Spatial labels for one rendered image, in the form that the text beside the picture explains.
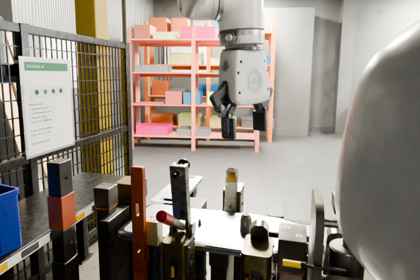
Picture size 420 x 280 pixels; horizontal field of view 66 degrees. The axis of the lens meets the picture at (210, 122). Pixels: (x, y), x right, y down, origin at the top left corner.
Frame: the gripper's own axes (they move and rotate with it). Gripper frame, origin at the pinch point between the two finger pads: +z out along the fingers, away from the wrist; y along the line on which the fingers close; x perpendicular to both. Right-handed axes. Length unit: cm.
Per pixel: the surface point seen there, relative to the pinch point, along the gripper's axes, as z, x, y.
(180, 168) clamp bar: 8.3, 12.1, -7.2
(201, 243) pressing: 29.3, 14.6, -0.6
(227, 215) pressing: 30.3, 21.8, 16.0
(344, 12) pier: -125, 311, 719
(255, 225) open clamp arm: 19.8, -1.3, 0.6
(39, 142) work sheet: 8, 70, -18
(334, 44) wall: -54, 337, 728
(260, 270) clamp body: 25.8, -5.5, -3.3
